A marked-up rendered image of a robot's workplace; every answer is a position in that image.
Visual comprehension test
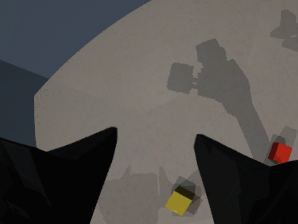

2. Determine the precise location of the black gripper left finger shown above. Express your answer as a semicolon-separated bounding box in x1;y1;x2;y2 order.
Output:
0;127;117;224

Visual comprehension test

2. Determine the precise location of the yellow cube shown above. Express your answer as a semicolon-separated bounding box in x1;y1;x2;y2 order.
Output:
165;185;196;216

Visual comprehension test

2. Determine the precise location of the dark red cube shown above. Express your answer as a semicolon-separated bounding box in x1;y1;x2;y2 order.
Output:
267;143;293;164

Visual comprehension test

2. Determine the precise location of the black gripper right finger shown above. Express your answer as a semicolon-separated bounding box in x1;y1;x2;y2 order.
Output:
193;135;298;224

